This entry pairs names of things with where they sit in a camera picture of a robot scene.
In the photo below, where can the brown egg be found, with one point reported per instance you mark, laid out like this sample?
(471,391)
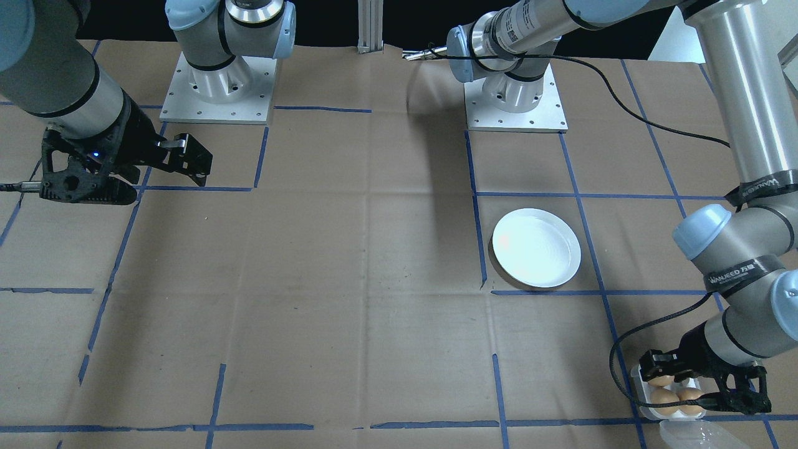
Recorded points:
(664,398)
(662,380)
(690,394)

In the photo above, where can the silver arm base plug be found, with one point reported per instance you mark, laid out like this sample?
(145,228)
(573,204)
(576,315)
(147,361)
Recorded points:
(424,55)

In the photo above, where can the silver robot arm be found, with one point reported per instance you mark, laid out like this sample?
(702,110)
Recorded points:
(735,93)
(56,68)

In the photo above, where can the clear plastic egg box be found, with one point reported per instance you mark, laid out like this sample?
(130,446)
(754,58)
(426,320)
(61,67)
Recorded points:
(698,436)

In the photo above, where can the white round plate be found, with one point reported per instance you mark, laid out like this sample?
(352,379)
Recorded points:
(536,249)

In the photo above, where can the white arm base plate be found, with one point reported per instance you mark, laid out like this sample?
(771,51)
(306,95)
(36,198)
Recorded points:
(548,121)
(181,115)

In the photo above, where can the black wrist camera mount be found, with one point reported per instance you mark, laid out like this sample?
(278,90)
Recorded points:
(745,396)
(68,187)

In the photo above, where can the aluminium profile post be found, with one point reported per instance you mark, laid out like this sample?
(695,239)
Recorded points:
(371,28)

